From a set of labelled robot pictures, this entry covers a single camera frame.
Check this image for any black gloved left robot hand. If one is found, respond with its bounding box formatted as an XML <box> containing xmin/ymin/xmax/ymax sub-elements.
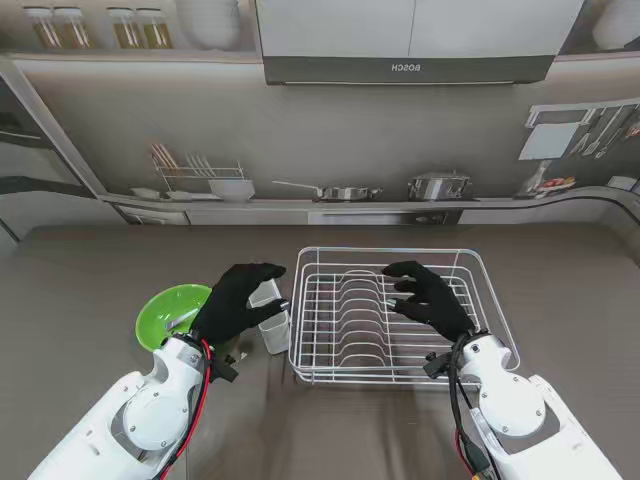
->
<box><xmin>191</xmin><ymin>262</ymin><xmax>290</xmax><ymax>347</ymax></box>

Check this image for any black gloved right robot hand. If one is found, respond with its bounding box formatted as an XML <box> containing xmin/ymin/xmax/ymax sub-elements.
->
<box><xmin>381</xmin><ymin>260</ymin><xmax>476</xmax><ymax>344</ymax></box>

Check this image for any white plastic utensil holder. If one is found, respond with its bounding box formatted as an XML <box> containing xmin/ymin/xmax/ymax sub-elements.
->
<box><xmin>248</xmin><ymin>278</ymin><xmax>291</xmax><ymax>356</ymax></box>

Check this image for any green plastic bowl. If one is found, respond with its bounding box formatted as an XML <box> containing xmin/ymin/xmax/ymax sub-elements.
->
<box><xmin>135</xmin><ymin>283</ymin><xmax>214</xmax><ymax>354</ymax></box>

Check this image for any printed kitchen backdrop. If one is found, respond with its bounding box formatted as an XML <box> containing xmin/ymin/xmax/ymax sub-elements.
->
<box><xmin>0</xmin><ymin>0</ymin><xmax>640</xmax><ymax>236</ymax></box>

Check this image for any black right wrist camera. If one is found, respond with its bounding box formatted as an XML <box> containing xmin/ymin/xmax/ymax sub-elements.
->
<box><xmin>423</xmin><ymin>351</ymin><xmax>454</xmax><ymax>379</ymax></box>

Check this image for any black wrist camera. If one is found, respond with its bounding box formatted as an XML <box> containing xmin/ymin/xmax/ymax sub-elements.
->
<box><xmin>210</xmin><ymin>348</ymin><xmax>239</xmax><ymax>384</ymax></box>
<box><xmin>423</xmin><ymin>351</ymin><xmax>454</xmax><ymax>379</ymax></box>

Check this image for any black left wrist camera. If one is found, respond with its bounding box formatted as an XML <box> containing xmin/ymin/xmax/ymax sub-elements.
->
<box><xmin>210</xmin><ymin>348</ymin><xmax>239</xmax><ymax>384</ymax></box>

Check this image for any red and black arm cable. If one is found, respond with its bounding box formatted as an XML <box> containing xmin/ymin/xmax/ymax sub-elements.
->
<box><xmin>162</xmin><ymin>338</ymin><xmax>214</xmax><ymax>480</ymax></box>

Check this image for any white wire dish rack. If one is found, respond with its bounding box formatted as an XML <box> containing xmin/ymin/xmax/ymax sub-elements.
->
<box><xmin>287</xmin><ymin>247</ymin><xmax>521</xmax><ymax>387</ymax></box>

